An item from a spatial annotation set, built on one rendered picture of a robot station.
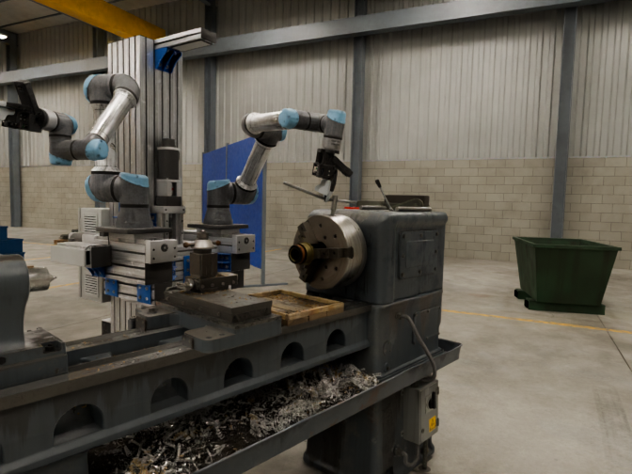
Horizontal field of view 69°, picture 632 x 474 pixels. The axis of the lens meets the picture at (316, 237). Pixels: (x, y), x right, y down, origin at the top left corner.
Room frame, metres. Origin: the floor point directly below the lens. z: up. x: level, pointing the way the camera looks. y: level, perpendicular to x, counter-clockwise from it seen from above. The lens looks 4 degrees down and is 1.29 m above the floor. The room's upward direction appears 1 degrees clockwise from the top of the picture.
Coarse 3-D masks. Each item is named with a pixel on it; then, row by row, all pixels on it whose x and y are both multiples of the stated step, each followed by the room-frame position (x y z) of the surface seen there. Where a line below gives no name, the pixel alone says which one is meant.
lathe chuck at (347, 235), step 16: (320, 224) 1.90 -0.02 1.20; (336, 224) 1.84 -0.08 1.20; (352, 224) 1.90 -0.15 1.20; (320, 240) 1.90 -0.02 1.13; (336, 240) 1.84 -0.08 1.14; (352, 240) 1.83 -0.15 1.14; (352, 256) 1.83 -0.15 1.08; (320, 272) 1.90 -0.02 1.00; (336, 272) 1.84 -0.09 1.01; (352, 272) 1.84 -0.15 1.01; (320, 288) 1.90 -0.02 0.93
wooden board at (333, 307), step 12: (276, 300) 1.84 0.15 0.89; (288, 300) 1.85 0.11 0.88; (300, 300) 1.85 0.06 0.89; (312, 300) 1.84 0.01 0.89; (324, 300) 1.80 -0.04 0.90; (276, 312) 1.57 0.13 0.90; (300, 312) 1.57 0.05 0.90; (312, 312) 1.62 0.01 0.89; (324, 312) 1.67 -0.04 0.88; (336, 312) 1.72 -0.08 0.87; (288, 324) 1.53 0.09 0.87
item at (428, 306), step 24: (384, 312) 1.90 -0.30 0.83; (408, 312) 2.06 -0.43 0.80; (432, 312) 2.21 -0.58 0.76; (384, 336) 1.91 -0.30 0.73; (408, 336) 2.06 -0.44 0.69; (432, 336) 2.21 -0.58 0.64; (336, 360) 2.03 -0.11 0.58; (360, 360) 1.93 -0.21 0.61; (384, 360) 1.92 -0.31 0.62; (408, 360) 2.06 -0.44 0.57; (384, 408) 1.98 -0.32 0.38; (336, 432) 2.06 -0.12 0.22; (360, 432) 1.97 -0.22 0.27; (384, 432) 1.97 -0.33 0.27; (312, 456) 2.14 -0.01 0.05; (336, 456) 2.05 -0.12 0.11; (360, 456) 1.96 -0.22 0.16; (384, 456) 1.97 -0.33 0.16; (408, 456) 2.12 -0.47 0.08
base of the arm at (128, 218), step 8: (120, 208) 1.93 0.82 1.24; (128, 208) 1.91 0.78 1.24; (136, 208) 1.92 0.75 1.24; (144, 208) 1.94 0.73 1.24; (120, 216) 1.91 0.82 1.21; (128, 216) 1.90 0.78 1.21; (136, 216) 1.91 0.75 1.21; (144, 216) 1.93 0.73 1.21; (120, 224) 1.90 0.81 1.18; (128, 224) 1.89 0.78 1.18; (136, 224) 1.90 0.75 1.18; (144, 224) 1.92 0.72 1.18; (152, 224) 1.98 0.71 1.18
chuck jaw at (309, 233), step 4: (300, 224) 1.92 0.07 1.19; (304, 224) 1.91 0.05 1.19; (308, 224) 1.93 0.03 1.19; (300, 228) 1.92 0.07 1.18; (304, 228) 1.91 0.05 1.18; (308, 228) 1.92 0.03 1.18; (300, 232) 1.92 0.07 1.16; (304, 232) 1.88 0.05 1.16; (308, 232) 1.90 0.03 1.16; (312, 232) 1.92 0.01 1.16; (300, 236) 1.90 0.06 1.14; (304, 236) 1.88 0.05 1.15; (308, 236) 1.89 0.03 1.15; (312, 236) 1.90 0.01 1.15; (300, 240) 1.87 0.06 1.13; (304, 240) 1.85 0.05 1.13; (308, 240) 1.87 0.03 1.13; (312, 240) 1.89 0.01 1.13; (316, 240) 1.91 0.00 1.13; (312, 244) 1.88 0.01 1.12; (316, 244) 1.90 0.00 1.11; (320, 244) 1.93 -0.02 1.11
